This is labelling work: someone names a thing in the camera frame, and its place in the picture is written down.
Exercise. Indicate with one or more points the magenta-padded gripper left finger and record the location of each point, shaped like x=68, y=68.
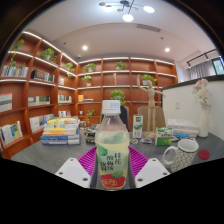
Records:
x=71, y=171

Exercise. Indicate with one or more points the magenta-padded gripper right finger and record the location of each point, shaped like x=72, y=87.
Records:
x=151, y=171

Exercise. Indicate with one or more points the yellow drink bottle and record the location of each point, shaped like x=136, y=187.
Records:
x=112, y=150

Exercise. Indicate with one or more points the small snack packet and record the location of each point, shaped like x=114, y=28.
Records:
x=145, y=140
x=134, y=141

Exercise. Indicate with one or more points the white mug, black line pattern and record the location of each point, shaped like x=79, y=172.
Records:
x=185, y=156

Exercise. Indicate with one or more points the stack of colourful books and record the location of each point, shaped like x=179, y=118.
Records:
x=60, y=131

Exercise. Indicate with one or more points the stack of dark books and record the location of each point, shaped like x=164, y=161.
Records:
x=90, y=131

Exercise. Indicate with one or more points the tall green and white carton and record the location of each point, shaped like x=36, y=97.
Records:
x=137, y=126

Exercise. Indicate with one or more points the flat round red coaster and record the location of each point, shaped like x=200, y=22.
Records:
x=204, y=154

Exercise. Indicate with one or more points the stack of white books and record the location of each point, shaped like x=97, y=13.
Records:
x=181, y=125

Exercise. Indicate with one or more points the wooden artist mannequin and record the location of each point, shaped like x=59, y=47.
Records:
x=150, y=100

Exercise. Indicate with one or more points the white vase with pale flowers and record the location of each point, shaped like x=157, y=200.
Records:
x=203, y=121

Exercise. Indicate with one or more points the wooden shelf unit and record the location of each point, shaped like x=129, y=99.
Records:
x=96, y=86

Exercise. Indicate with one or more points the grey curtain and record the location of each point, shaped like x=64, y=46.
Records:
x=201, y=69

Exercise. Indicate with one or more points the recessed ceiling spotlight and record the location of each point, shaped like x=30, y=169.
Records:
x=167, y=49
x=85, y=47

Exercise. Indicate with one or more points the window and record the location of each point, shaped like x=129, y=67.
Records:
x=219, y=66

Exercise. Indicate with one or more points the ceiling air vent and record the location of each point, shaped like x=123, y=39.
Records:
x=148, y=28

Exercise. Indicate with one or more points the branched ceiling lamp, round bulbs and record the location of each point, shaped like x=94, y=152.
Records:
x=128, y=17

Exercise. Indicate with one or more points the white wall switch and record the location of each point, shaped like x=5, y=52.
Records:
x=177, y=105

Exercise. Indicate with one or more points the black ceiling track rail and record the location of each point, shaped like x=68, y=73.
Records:
x=201, y=56

